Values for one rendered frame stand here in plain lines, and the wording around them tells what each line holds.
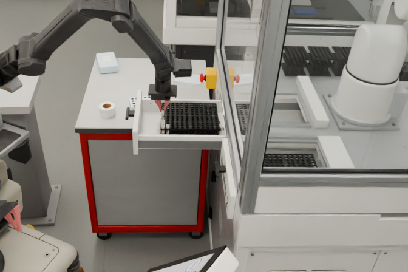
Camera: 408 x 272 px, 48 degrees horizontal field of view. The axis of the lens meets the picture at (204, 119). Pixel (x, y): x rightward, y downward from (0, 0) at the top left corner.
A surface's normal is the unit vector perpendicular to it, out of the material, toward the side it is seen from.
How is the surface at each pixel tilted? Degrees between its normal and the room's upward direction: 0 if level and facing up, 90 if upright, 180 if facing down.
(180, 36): 90
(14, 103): 0
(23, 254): 0
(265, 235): 90
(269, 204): 90
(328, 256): 90
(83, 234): 0
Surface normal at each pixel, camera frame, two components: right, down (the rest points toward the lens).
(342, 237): 0.05, 0.58
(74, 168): 0.05, -0.81
